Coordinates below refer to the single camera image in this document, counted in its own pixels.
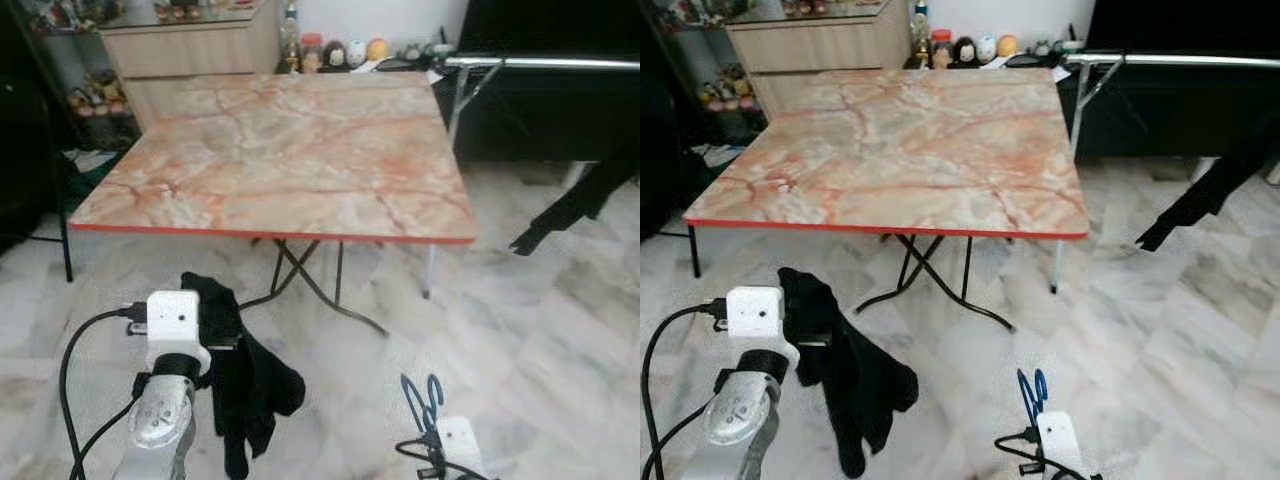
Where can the blue plastic hanger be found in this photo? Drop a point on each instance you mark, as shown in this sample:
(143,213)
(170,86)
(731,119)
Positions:
(1040,378)
(436,385)

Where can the black cloth garment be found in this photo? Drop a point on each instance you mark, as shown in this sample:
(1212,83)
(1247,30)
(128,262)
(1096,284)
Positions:
(860,390)
(250,390)

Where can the black printed t-shirt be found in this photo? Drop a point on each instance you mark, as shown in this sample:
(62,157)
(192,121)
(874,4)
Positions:
(1200,200)
(570,205)

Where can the dark display shelf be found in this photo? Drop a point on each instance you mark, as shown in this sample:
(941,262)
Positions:
(670,130)
(30,130)

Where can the black TV cabinet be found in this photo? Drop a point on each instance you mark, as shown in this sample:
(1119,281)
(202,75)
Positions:
(550,115)
(1180,110)

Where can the silver metal clothes rack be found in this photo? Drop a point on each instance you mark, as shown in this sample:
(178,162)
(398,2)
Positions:
(560,63)
(1200,60)

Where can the black flat screen television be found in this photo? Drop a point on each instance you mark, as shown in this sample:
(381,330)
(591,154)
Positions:
(1180,25)
(550,25)

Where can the light wooden sideboard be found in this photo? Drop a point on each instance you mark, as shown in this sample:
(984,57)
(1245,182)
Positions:
(190,50)
(820,45)

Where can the marble pattern folding table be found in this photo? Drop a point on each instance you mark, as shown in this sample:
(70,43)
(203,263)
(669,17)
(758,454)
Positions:
(280,150)
(900,150)

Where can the orange round plush head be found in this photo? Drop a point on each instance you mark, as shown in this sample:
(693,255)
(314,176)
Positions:
(1008,46)
(377,50)

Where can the trophy with blue ball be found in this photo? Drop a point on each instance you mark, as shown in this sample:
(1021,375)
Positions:
(291,40)
(920,35)

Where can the Mickey Mouse plush head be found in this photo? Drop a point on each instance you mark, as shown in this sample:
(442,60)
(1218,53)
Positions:
(336,55)
(966,50)

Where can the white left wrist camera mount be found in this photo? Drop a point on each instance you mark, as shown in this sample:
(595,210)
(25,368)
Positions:
(175,315)
(755,312)

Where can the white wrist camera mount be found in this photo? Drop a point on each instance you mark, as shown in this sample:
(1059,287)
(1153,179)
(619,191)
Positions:
(755,312)
(175,315)
(460,445)
(1060,440)

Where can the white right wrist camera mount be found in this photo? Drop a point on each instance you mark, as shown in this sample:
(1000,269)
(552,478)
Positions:
(1060,440)
(460,445)

